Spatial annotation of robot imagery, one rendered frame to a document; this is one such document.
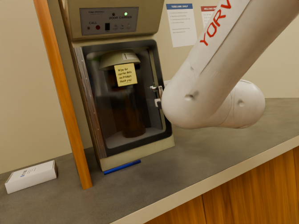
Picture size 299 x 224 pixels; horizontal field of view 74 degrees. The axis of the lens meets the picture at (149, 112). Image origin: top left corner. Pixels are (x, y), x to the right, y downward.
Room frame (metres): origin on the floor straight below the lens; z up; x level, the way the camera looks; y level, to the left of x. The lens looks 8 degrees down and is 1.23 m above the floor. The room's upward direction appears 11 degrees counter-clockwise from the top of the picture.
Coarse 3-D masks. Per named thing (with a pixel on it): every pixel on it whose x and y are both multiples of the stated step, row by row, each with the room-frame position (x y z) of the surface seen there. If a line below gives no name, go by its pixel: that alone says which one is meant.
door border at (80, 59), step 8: (80, 48) 0.70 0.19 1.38; (80, 56) 0.69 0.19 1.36; (80, 64) 0.69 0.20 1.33; (80, 72) 0.69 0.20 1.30; (88, 80) 0.70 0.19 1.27; (88, 88) 0.70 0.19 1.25; (88, 96) 0.69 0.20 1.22; (88, 104) 0.69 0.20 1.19; (96, 112) 0.70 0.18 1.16; (96, 120) 0.70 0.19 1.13; (96, 128) 0.69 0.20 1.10; (96, 136) 0.69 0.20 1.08; (104, 152) 0.70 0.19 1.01
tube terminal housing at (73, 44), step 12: (60, 0) 0.74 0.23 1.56; (132, 36) 0.79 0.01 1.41; (144, 36) 0.81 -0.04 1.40; (72, 48) 0.72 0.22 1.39; (84, 96) 0.71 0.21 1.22; (84, 108) 0.79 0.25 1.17; (96, 144) 0.70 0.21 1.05; (156, 144) 0.79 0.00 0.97; (168, 144) 0.82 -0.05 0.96; (96, 156) 0.77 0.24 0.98; (120, 156) 0.73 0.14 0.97; (132, 156) 0.75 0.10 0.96; (144, 156) 0.77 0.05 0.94; (108, 168) 0.71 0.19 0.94
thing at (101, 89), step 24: (96, 48) 0.72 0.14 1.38; (120, 48) 0.75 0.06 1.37; (144, 48) 0.79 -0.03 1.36; (96, 72) 0.71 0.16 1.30; (144, 72) 0.78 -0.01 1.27; (96, 96) 0.70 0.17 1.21; (120, 96) 0.74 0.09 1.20; (144, 96) 0.78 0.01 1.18; (120, 120) 0.73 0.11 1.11; (144, 120) 0.77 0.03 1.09; (168, 120) 0.81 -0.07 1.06; (120, 144) 0.72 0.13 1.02; (144, 144) 0.76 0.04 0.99
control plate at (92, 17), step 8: (80, 8) 0.63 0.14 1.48; (88, 8) 0.64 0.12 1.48; (96, 8) 0.65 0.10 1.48; (104, 8) 0.66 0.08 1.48; (112, 8) 0.67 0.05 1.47; (120, 8) 0.68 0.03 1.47; (128, 8) 0.69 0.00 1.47; (136, 8) 0.70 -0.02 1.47; (80, 16) 0.64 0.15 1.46; (88, 16) 0.65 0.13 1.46; (96, 16) 0.66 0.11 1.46; (104, 16) 0.67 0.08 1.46; (112, 16) 0.69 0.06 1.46; (120, 16) 0.70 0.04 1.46; (128, 16) 0.71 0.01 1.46; (136, 16) 0.72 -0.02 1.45; (88, 24) 0.67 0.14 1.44; (96, 24) 0.68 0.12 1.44; (104, 24) 0.69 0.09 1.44; (112, 24) 0.70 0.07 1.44; (120, 24) 0.72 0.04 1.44; (136, 24) 0.74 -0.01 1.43; (88, 32) 0.68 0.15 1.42; (96, 32) 0.70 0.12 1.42; (104, 32) 0.71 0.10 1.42; (112, 32) 0.72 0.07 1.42; (120, 32) 0.74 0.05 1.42
